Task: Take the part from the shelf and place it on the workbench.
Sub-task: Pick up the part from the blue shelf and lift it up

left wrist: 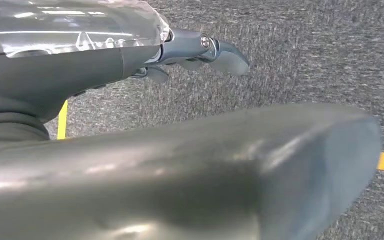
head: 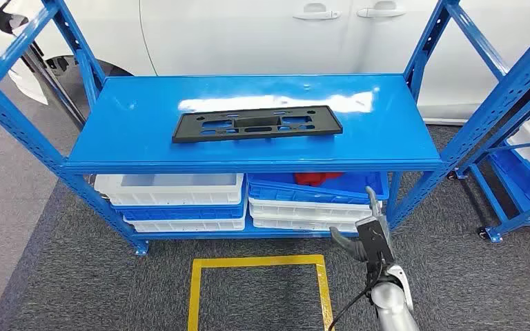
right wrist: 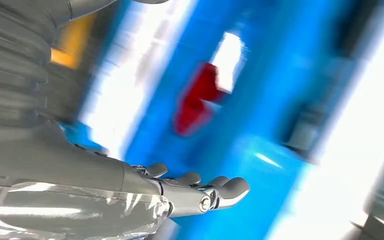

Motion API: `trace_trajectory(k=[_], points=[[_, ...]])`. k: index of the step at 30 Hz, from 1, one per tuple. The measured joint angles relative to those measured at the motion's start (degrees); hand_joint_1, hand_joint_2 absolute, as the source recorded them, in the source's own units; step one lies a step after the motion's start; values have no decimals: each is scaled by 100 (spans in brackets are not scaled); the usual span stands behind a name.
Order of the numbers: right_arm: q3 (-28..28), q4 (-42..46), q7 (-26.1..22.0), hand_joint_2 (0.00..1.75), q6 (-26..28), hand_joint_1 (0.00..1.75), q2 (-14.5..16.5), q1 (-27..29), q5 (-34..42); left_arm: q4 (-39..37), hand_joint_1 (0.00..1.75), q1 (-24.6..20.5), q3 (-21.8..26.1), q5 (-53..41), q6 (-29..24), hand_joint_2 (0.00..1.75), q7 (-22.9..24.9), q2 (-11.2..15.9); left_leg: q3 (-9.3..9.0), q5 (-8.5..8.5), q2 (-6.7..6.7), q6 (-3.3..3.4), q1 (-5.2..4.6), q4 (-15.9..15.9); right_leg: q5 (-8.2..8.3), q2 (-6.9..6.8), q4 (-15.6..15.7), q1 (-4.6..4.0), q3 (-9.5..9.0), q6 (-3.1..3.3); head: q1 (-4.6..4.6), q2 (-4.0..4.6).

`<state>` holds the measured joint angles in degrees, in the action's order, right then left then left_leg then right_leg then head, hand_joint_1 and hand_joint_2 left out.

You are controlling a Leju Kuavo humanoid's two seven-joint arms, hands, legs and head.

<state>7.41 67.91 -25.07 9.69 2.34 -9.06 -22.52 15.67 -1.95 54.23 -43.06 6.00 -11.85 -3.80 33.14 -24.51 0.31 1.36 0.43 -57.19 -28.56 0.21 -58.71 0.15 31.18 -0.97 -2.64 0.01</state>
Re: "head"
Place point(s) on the white car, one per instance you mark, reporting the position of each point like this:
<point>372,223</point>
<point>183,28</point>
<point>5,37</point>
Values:
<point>246,36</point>

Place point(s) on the yellow floor tape square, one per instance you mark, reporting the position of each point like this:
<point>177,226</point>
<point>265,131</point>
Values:
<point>194,297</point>

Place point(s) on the black plastic plate frame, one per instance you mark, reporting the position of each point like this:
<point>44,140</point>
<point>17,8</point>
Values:
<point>192,130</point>

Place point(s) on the blue wheeled shelf rack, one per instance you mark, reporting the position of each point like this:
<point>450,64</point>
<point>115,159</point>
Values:
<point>488,195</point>

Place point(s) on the dark metal pole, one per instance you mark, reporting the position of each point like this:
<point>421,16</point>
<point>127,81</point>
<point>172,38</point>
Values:
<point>54,87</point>

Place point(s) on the red cloth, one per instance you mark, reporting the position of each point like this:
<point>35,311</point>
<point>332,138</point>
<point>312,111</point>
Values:
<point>315,178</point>

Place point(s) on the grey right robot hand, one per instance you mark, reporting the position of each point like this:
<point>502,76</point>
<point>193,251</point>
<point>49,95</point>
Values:
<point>345,244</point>

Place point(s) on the blue metal shelf rack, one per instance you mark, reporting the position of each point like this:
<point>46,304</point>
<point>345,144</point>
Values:
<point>155,137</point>

